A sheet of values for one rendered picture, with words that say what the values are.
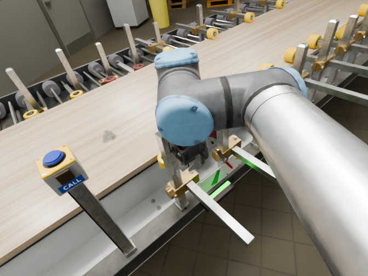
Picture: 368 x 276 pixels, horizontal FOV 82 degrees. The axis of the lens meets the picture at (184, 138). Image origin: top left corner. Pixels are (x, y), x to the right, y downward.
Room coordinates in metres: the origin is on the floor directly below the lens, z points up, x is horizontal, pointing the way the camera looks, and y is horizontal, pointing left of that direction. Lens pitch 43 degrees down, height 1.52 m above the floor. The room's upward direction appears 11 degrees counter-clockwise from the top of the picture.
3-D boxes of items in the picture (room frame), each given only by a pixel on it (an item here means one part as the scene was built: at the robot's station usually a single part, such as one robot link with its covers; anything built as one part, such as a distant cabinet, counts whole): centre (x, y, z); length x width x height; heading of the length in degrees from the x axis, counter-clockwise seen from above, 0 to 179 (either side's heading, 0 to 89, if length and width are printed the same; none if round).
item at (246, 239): (0.41, -0.02, 0.84); 0.43 x 0.03 x 0.04; 32
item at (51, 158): (0.33, 0.28, 1.22); 0.04 x 0.04 x 0.02
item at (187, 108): (0.31, -0.02, 1.31); 0.12 x 0.12 x 0.09; 87
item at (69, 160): (0.33, 0.28, 1.18); 0.07 x 0.07 x 0.08; 32
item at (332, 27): (1.00, -0.79, 0.92); 0.03 x 0.03 x 0.48; 32
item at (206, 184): (0.57, -0.14, 0.75); 0.26 x 0.01 x 0.10; 122
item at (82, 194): (0.33, 0.28, 0.92); 0.05 x 0.04 x 0.45; 122
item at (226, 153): (0.62, -0.17, 0.84); 0.13 x 0.06 x 0.05; 122
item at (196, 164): (0.41, -0.02, 1.03); 0.06 x 0.03 x 0.09; 122
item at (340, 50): (1.14, -1.02, 0.94); 0.13 x 0.06 x 0.05; 122
